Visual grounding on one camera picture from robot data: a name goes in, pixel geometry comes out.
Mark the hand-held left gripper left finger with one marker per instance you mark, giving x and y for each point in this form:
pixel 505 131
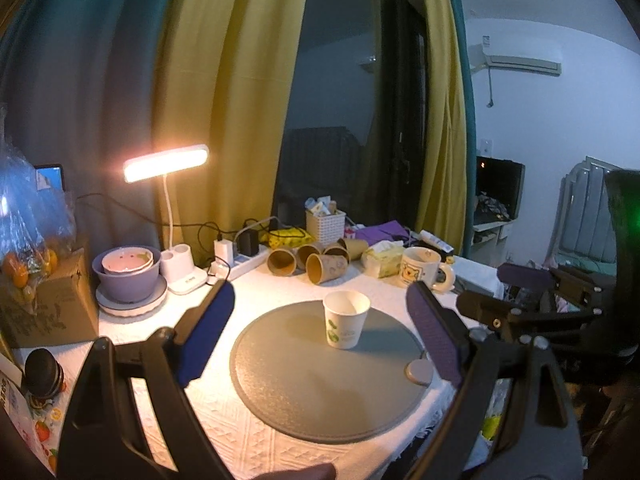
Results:
pixel 210 330

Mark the brown paper cup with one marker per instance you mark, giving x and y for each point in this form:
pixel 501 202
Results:
pixel 336 250
pixel 354 248
pixel 280 263
pixel 309 252
pixel 326 268

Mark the yellow tissue pack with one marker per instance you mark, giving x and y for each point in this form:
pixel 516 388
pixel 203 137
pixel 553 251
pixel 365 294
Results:
pixel 382 260

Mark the narrow yellow curtain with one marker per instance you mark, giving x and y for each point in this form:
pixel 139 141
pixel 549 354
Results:
pixel 440 125

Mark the black round case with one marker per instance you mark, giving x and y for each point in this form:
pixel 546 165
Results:
pixel 44 374

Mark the black charger plug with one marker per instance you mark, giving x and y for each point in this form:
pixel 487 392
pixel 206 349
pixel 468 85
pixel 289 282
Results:
pixel 248 243

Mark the white charger plug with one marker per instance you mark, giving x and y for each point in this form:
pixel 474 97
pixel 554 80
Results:
pixel 224 250

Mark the phone with lit screen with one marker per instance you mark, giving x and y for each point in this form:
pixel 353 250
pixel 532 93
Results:
pixel 51 177

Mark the teal curtain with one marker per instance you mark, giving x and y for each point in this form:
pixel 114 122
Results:
pixel 462 110

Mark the white air conditioner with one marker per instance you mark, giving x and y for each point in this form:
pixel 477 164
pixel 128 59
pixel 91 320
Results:
pixel 520 59

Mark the yellow snack packet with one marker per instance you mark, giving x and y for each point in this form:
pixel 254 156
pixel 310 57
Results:
pixel 289 238

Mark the white desk lamp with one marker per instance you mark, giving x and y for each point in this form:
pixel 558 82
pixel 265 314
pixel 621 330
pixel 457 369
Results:
pixel 172 220

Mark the fruit print box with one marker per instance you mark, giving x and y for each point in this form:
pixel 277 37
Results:
pixel 30 420

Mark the pink bowl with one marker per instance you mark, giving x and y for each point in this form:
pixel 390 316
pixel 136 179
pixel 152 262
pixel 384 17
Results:
pixel 125 261

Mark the white paper cup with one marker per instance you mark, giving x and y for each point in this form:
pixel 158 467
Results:
pixel 345 321

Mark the grey radiator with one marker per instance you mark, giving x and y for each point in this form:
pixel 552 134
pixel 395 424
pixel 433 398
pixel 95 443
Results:
pixel 585 210

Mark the plastic bag of oranges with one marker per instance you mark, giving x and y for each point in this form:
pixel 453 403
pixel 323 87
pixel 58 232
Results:
pixel 27 220

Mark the cardboard box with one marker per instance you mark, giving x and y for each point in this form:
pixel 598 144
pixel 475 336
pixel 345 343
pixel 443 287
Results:
pixel 47 305

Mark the grey round mat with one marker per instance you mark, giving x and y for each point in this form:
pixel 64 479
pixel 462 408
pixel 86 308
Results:
pixel 320 385

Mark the purple bowl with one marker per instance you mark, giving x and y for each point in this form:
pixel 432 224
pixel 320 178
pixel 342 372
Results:
pixel 127 282

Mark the white round plate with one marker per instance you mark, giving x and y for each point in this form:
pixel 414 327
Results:
pixel 131 306

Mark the dark television screen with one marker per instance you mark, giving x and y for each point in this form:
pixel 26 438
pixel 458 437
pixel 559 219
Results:
pixel 500 186

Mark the white cartoon mug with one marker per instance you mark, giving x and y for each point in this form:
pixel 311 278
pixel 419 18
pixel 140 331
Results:
pixel 422 267

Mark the wide yellow curtain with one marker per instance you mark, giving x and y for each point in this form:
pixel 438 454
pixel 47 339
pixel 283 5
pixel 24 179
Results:
pixel 235 100

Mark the purple cloth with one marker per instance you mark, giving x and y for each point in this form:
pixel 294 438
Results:
pixel 385 232

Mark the white woven basket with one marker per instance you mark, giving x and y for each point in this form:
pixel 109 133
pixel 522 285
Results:
pixel 325 226

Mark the white power strip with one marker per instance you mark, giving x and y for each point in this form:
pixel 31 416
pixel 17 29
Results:
pixel 245 263

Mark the white knitted tablecloth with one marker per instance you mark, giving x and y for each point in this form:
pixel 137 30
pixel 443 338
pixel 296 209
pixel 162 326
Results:
pixel 240 440

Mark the white tube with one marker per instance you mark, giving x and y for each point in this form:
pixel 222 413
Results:
pixel 436 241

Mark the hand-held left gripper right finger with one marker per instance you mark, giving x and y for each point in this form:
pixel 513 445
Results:
pixel 432 332

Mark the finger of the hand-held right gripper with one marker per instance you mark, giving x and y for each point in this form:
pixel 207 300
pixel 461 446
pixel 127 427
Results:
pixel 525 276
pixel 492 310

